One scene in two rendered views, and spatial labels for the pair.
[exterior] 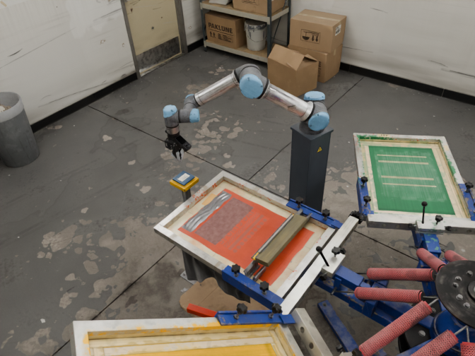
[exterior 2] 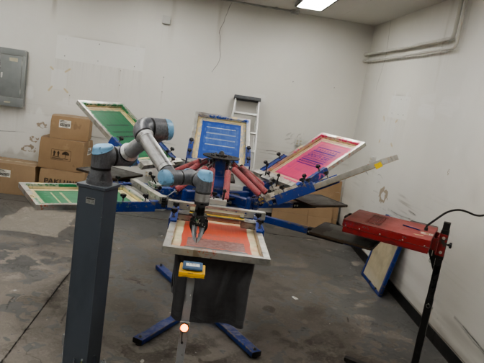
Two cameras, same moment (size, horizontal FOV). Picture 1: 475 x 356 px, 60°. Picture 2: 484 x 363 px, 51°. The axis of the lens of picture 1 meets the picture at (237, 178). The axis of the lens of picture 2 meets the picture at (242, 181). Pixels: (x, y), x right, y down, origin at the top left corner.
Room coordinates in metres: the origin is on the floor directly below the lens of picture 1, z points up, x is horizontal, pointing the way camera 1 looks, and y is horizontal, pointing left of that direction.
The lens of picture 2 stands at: (3.51, 2.16, 1.87)
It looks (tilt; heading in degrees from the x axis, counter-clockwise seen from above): 10 degrees down; 225
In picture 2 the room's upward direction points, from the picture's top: 9 degrees clockwise
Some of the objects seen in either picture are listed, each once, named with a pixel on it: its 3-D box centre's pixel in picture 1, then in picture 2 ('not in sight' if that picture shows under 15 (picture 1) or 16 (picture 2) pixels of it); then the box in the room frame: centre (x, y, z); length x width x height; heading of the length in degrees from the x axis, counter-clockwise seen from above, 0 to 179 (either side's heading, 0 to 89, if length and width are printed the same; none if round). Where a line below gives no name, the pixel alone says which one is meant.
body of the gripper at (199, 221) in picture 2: (174, 139); (199, 214); (1.96, 0.35, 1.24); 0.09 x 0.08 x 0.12; 50
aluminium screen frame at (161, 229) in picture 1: (244, 229); (216, 234); (1.48, -0.03, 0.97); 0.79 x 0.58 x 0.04; 50
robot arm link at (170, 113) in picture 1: (171, 116); (204, 181); (1.95, 0.34, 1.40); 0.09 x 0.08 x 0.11; 88
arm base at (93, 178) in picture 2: (312, 121); (100, 174); (2.06, -0.46, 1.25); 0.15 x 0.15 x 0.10
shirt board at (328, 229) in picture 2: not in sight; (289, 224); (0.58, -0.20, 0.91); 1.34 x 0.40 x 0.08; 110
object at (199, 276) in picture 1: (215, 276); not in sight; (1.36, 0.15, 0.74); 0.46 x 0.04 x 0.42; 50
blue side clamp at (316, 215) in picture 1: (311, 216); (173, 217); (1.54, -0.39, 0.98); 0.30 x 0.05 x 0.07; 50
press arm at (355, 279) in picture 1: (343, 275); not in sight; (1.12, -0.45, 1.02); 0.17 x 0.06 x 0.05; 50
